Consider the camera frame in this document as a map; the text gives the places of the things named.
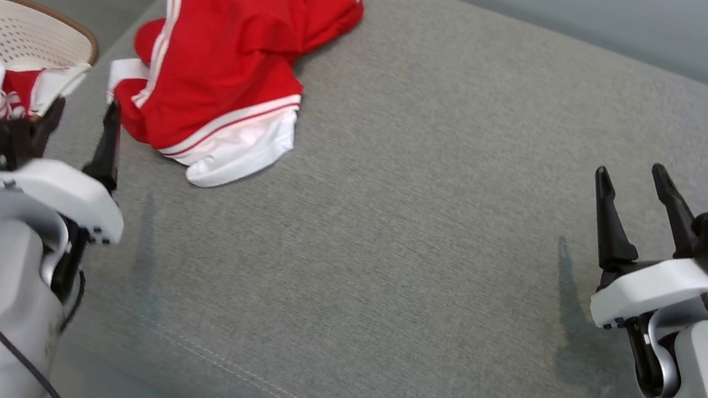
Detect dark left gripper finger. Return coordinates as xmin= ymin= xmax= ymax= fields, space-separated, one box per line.
xmin=31 ymin=94 xmax=67 ymax=159
xmin=80 ymin=97 xmax=130 ymax=194

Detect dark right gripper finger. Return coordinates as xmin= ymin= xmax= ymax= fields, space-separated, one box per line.
xmin=639 ymin=163 xmax=708 ymax=261
xmin=581 ymin=165 xmax=651 ymax=276

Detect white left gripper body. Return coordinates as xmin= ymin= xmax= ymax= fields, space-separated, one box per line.
xmin=0 ymin=152 xmax=133 ymax=256

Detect left thin black braided cable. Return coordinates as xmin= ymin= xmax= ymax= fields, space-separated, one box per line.
xmin=58 ymin=265 xmax=90 ymax=335

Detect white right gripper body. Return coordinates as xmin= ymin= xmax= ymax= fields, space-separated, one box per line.
xmin=587 ymin=244 xmax=708 ymax=344

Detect cream laundry basket brown rim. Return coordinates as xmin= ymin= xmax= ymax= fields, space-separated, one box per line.
xmin=0 ymin=0 xmax=106 ymax=147

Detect red shorts white stripes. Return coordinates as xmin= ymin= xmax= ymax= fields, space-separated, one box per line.
xmin=94 ymin=0 xmax=319 ymax=201

